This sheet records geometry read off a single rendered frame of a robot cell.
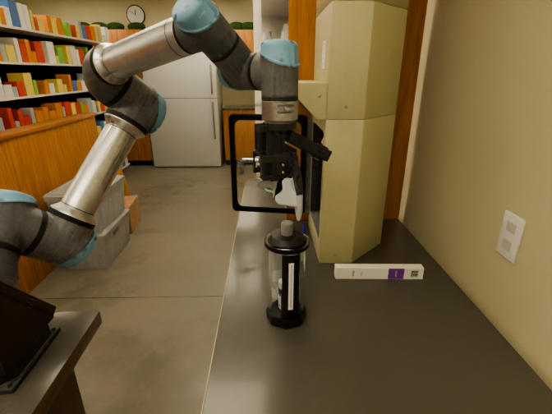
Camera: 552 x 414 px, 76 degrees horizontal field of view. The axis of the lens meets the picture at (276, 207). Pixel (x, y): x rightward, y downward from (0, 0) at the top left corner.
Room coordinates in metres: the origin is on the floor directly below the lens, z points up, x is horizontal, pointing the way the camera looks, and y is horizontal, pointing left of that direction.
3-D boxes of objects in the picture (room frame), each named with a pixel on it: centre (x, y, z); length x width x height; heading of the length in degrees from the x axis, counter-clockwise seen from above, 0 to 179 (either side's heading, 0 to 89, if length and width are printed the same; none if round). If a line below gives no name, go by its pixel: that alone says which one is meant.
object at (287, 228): (0.76, -0.03, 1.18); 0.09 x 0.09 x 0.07
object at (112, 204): (2.81, 1.57, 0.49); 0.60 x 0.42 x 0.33; 1
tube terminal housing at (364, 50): (1.20, -0.26, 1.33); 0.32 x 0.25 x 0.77; 1
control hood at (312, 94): (1.19, -0.08, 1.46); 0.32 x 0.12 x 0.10; 1
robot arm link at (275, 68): (0.75, -0.01, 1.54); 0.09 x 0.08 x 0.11; 48
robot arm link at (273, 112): (0.75, -0.01, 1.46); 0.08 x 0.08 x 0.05
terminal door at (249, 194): (1.37, 0.03, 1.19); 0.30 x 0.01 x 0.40; 82
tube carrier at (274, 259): (0.76, -0.03, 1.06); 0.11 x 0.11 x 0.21
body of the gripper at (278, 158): (0.75, 0.00, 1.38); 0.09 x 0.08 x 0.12; 110
